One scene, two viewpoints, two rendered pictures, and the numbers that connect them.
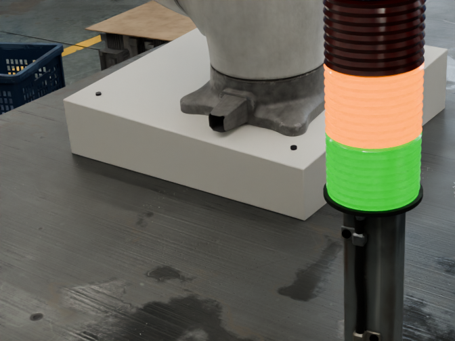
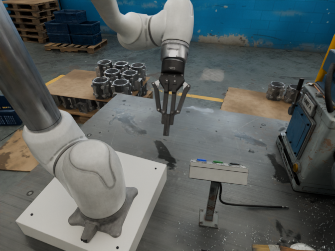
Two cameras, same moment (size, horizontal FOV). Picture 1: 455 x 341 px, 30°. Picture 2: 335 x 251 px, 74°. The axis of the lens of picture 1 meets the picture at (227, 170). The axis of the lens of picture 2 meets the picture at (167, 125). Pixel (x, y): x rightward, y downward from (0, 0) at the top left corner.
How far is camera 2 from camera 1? 0.62 m
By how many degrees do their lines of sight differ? 20
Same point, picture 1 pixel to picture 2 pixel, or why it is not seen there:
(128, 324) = not seen: outside the picture
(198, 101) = (75, 221)
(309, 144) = (123, 243)
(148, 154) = (57, 243)
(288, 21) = (109, 202)
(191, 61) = not seen: hidden behind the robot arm
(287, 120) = (113, 232)
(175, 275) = not seen: outside the picture
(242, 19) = (89, 205)
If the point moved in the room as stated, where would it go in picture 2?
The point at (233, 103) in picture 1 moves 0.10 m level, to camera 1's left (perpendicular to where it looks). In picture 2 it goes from (90, 229) to (54, 241)
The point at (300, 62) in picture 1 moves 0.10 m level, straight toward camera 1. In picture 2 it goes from (115, 209) to (118, 240)
